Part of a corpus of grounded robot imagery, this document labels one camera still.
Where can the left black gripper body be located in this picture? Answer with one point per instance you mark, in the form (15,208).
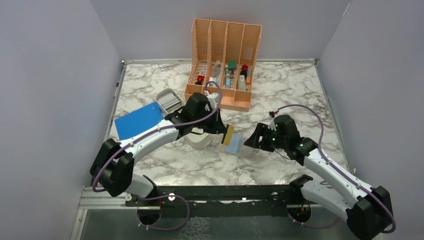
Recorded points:
(209,124)

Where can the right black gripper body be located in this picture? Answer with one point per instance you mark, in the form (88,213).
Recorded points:
(269,137)

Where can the beige card holder wallet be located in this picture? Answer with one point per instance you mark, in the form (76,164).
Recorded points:
(237,148)

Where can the white oblong tray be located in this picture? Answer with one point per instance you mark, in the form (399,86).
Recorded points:
(195,137)

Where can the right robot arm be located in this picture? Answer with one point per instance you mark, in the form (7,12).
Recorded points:
(367,210)

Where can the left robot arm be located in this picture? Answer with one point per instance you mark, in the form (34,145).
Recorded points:
(114,164)

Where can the white card in tray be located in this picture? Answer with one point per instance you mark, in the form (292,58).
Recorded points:
(168,100)

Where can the red capped item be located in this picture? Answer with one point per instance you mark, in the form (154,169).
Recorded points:
(200,80)

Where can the green capped bottle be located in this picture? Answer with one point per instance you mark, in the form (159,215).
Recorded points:
(232,65)

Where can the red black bottle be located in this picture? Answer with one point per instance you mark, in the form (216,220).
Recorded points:
(244,70)

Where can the orange marker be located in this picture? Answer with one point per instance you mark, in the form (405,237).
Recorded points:
(249,76)

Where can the peach desk organizer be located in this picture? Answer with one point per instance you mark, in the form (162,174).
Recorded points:
(214,44)

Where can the blue notebook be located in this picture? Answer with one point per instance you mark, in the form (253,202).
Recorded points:
(138,121)

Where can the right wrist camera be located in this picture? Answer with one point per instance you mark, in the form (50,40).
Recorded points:
(272,125)

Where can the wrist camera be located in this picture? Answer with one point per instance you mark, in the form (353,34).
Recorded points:
(272,125)
(214,98)

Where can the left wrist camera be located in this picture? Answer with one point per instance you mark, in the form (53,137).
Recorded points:
(214,98)

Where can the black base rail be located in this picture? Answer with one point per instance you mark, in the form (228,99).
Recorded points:
(219,201)

